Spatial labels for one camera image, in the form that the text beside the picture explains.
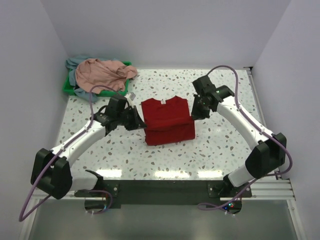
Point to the aluminium frame rail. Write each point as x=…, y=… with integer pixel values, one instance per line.
x=270, y=214

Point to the red t shirt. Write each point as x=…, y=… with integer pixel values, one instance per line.
x=167, y=121

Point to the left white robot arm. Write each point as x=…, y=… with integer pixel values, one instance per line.
x=52, y=172

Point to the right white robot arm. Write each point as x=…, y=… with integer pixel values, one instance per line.
x=267, y=148

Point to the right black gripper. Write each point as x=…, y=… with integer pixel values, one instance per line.
x=196, y=114

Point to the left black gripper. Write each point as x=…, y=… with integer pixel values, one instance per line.
x=137, y=122

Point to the pink t shirt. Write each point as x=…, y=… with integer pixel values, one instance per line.
x=93, y=74

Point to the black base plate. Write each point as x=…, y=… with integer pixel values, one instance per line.
x=113, y=194

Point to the light blue t shirt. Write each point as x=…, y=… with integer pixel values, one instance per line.
x=72, y=64

